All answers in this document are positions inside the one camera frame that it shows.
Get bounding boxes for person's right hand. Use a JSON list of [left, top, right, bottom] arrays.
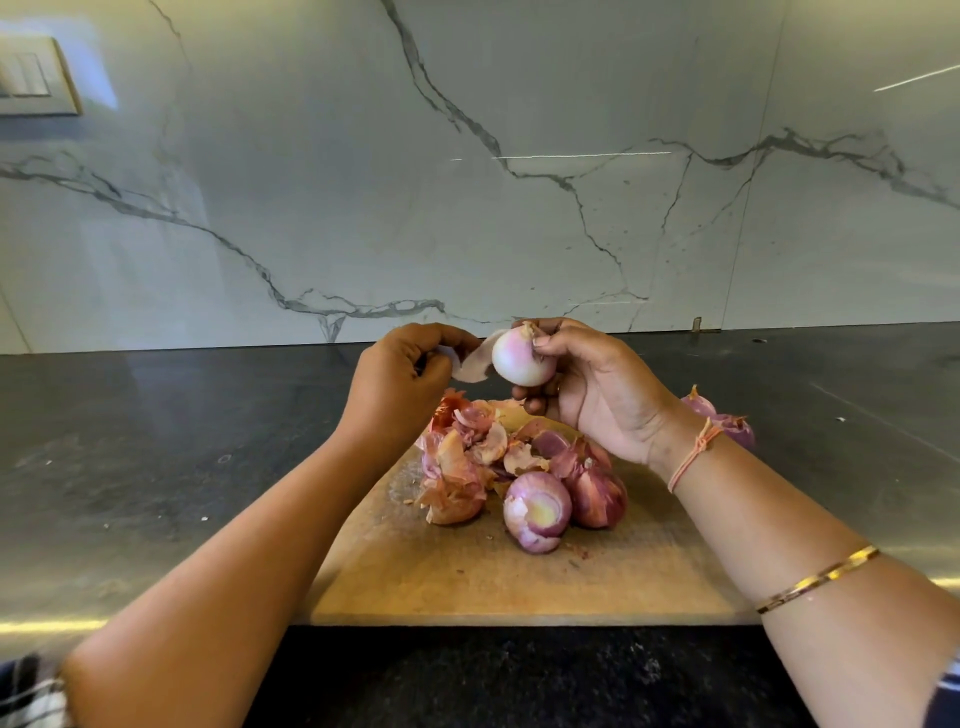
[[513, 318, 707, 474]]

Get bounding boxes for person's left hand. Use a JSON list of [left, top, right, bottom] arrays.
[[337, 322, 485, 467]]

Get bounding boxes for small red onion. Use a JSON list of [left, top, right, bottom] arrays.
[[681, 385, 722, 422]]

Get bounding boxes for pile of onion peels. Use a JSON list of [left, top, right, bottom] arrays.
[[414, 390, 614, 528]]

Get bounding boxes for brownish red onion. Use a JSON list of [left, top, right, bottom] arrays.
[[453, 321, 560, 390]]

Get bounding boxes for red onion with pale patch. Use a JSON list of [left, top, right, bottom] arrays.
[[501, 469, 575, 555]]

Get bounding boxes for person's left forearm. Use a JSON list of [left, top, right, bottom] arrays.
[[63, 442, 395, 728]]

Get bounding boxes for person's right forearm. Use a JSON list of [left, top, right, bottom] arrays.
[[663, 435, 960, 728]]

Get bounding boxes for wooden cutting board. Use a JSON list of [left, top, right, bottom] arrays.
[[297, 397, 759, 627]]

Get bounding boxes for gold bangle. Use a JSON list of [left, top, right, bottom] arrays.
[[754, 544, 884, 617]]

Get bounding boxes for black white plaid sleeve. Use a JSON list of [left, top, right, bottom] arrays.
[[0, 652, 74, 728]]

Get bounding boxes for orange thread bracelet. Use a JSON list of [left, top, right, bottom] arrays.
[[667, 417, 747, 495]]

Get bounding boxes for white wall switch plate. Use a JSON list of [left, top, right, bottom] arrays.
[[0, 34, 83, 117]]

